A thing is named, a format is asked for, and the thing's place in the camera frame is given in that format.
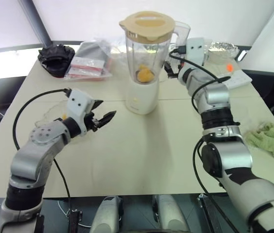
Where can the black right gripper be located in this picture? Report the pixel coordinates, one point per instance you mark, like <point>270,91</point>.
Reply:
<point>177,68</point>

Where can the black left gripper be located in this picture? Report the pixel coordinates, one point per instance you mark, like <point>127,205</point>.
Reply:
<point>92,122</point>

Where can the clear plastic blender jar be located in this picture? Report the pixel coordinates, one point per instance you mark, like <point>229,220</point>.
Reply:
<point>137,53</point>

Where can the beige blender jar lid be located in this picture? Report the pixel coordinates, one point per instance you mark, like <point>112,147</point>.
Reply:
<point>146,25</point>

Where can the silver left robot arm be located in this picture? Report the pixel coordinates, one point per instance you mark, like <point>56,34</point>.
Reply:
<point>37,150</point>

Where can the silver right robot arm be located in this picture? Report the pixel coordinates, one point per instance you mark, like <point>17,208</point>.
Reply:
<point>227,150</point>

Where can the white blender base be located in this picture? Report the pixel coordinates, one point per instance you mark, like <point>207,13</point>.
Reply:
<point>143,97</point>

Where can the orange segment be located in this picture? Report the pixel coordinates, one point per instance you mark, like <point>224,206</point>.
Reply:
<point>146,75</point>
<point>142,66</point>
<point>64,116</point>

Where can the clear plastic zip bag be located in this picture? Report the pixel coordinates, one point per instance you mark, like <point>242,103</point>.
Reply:
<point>103,72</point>

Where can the red and white packet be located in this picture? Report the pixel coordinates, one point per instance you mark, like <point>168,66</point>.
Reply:
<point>86,66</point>

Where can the crumpled aluminium foil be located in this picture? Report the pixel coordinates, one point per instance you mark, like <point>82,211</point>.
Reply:
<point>222,48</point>

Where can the dark grey pouch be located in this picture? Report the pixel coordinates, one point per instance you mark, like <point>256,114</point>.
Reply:
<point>90,51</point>

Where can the white power strip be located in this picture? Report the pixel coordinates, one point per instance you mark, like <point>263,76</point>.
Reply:
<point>236,78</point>

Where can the crumpled black cloth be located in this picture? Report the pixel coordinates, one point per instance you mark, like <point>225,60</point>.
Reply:
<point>54,59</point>

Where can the silver rounded leg shell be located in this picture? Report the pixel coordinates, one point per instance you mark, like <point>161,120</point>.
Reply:
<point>171,213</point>
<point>106,214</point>

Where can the green terry cloth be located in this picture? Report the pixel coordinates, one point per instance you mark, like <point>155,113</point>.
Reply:
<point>270,140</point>

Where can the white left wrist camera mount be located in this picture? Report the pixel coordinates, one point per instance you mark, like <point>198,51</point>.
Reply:
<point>77,106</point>

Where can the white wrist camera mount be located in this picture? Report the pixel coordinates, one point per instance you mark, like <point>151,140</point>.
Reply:
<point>77,106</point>
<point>196,52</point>

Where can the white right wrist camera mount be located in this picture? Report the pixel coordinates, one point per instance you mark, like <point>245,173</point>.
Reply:
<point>196,52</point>

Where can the dark grey window post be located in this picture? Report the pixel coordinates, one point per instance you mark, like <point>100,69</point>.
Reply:
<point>38,21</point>

